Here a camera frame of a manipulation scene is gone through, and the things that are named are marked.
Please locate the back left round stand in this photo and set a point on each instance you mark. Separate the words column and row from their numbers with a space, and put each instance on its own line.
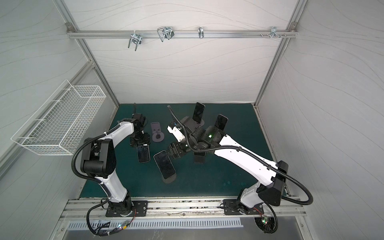
column 157, row 134

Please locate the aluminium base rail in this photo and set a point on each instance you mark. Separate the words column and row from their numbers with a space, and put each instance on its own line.
column 178, row 207

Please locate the dark centre stand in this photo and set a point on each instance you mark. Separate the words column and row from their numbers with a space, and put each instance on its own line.
column 199, row 158

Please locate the purple phone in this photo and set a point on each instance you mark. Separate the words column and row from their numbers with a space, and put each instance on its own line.
column 221, row 122

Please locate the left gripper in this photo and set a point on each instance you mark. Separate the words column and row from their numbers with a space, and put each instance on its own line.
column 147, row 140

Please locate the left metal clamp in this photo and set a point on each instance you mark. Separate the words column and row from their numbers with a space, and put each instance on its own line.
column 135, row 40

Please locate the right metal clamp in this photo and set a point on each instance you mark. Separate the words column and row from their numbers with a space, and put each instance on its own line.
column 273, row 34

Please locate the green table mat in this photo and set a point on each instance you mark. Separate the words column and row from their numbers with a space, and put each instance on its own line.
column 215, row 177

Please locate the aluminium crossbar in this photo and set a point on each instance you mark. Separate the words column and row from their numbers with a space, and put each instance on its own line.
column 179, row 34

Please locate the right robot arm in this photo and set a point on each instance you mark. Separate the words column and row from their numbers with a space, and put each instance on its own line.
column 191, row 137

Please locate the front left round stand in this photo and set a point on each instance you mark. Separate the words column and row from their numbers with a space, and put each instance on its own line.
column 170, row 179

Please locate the white wire basket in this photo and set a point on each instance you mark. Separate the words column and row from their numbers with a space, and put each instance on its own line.
column 58, row 126

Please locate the white slotted cable duct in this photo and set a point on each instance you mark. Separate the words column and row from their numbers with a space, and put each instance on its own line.
column 149, row 224

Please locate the metal clamp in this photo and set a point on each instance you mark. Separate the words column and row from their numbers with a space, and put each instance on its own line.
column 273, row 34
column 165, row 33
column 201, row 32
column 135, row 40

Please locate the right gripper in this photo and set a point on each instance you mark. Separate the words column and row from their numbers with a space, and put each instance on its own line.
column 175, row 149

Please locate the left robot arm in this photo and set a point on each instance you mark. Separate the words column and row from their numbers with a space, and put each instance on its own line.
column 99, row 160

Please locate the teal phone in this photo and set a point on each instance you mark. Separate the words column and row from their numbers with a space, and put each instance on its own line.
column 164, row 164

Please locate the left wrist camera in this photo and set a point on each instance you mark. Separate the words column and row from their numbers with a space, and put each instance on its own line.
column 139, row 120

